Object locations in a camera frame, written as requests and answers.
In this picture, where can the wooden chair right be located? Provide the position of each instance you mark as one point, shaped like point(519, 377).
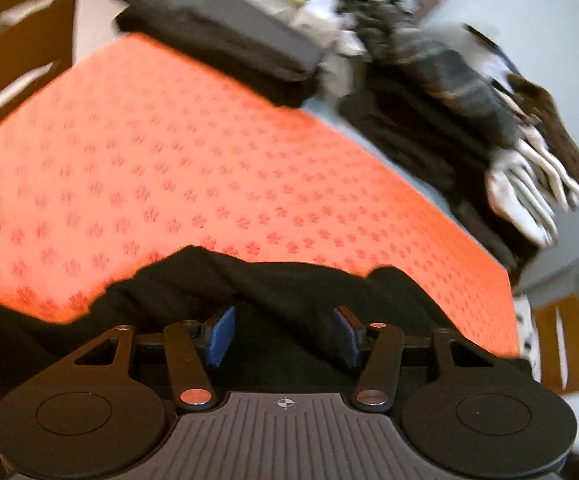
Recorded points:
point(557, 326)

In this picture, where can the white folded garment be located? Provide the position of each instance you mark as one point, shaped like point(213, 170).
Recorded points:
point(526, 182)

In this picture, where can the white tissue box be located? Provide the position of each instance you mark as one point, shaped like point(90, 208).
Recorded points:
point(319, 20)

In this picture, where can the folded dark grey clothes stack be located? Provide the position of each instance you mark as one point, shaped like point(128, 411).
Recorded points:
point(238, 39)

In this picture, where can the orange patterned table cloth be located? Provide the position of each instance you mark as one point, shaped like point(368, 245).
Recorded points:
point(139, 151)

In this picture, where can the dalmatian spotted cushion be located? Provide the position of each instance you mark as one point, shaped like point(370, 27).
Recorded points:
point(528, 339)

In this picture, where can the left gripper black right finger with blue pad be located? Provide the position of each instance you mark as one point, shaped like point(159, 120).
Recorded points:
point(375, 352)

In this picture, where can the black garment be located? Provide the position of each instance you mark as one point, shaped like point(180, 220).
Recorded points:
point(71, 409)

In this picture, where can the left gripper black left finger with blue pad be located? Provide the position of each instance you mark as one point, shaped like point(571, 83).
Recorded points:
point(176, 362)

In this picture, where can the brown patterned garment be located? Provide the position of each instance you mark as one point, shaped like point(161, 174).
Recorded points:
point(536, 101)

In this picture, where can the grey plaid garment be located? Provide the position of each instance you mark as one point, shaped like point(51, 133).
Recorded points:
point(391, 37)

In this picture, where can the dark clothes pile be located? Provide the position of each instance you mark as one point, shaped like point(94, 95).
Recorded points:
point(449, 152)

